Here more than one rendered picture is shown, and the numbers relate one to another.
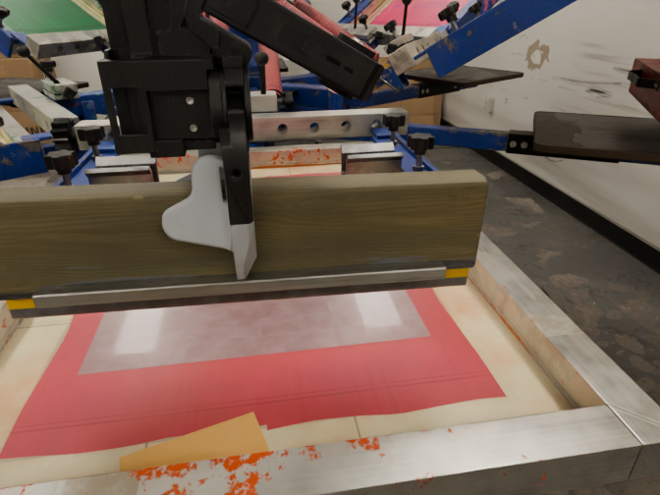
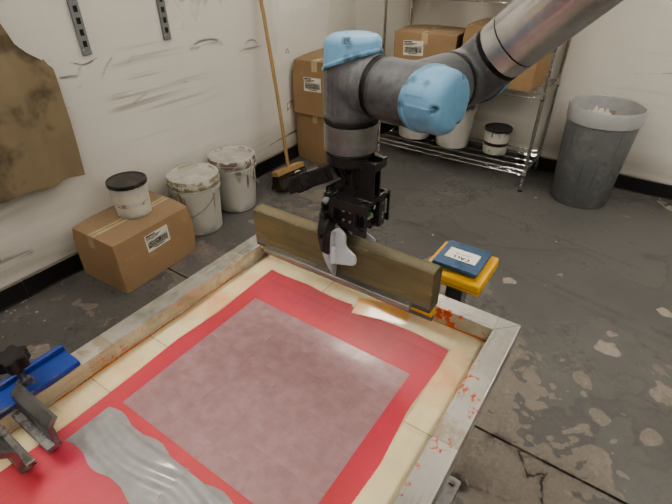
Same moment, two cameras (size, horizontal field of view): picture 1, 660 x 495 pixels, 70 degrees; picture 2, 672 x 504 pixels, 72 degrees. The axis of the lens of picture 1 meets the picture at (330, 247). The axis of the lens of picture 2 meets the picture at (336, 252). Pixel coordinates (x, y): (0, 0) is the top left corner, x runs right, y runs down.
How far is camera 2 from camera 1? 0.97 m
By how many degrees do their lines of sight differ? 105
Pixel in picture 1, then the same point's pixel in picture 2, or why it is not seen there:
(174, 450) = (386, 316)
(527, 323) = (234, 265)
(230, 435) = (365, 310)
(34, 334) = (425, 424)
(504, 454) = not seen: hidden behind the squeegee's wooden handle
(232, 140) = not seen: hidden behind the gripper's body
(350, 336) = (282, 317)
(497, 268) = (195, 282)
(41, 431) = (431, 352)
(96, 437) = (410, 337)
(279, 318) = (297, 346)
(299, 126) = not seen: outside the picture
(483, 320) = (226, 290)
